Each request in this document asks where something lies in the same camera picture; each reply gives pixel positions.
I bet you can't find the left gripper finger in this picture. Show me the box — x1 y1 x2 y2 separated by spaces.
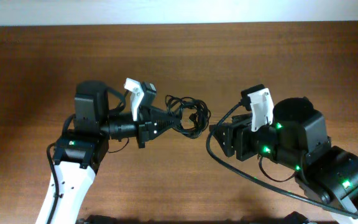
152 119 180 137
149 106 180 120

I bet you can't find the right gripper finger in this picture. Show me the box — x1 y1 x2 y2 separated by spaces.
231 113 252 124
209 123 235 156

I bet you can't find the black usb cable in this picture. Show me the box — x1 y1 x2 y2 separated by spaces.
165 95 211 139

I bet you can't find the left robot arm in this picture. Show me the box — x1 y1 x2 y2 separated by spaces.
36 78 181 223

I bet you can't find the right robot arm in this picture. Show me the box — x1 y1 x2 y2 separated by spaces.
206 97 358 223

